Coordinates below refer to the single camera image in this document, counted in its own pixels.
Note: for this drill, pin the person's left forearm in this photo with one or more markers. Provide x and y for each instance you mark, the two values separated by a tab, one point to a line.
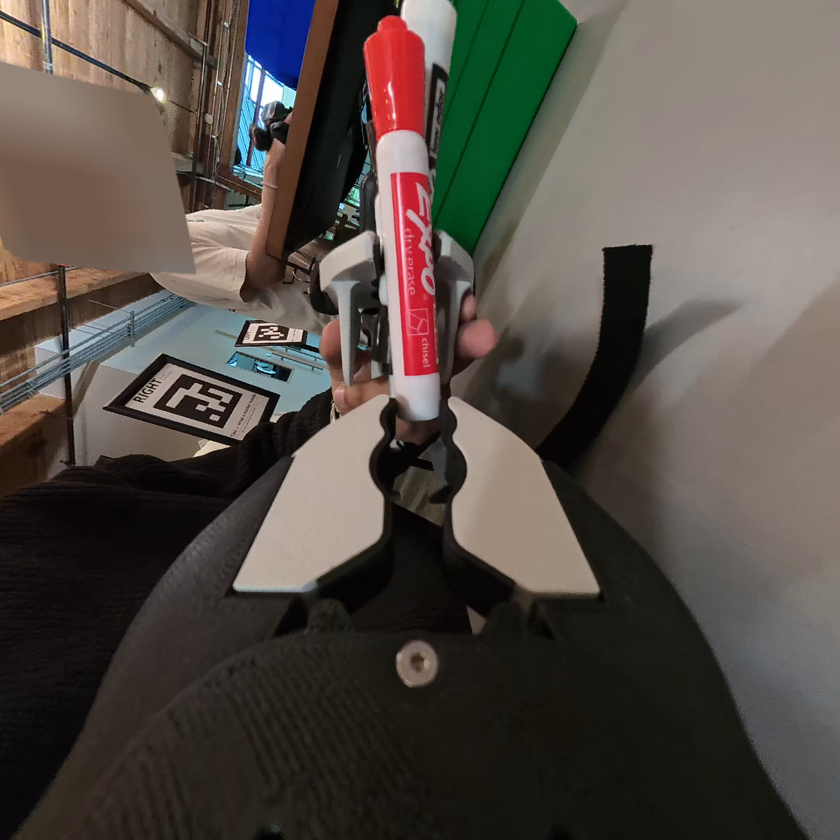
98	558

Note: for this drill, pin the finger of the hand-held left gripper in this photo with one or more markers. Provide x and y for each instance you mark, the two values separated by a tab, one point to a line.
348	262
456	269

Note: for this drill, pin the large framed tag sign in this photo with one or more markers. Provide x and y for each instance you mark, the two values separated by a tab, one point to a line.
197	400

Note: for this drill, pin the blue panel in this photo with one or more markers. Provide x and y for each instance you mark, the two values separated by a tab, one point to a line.
275	39

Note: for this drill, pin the person's left hand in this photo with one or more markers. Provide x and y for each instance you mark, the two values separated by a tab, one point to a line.
354	397

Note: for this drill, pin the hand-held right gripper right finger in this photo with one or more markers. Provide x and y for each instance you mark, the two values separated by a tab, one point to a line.
518	512

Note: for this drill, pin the small framed tag sign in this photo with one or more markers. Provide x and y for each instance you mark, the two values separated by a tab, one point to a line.
272	333

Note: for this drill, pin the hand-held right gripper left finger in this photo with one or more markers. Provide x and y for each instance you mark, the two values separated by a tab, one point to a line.
315	505

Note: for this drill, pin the red dry erase marker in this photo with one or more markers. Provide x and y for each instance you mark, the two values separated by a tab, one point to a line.
407	229

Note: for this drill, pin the green plastic bin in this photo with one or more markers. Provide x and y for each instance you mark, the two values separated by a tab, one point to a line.
499	98

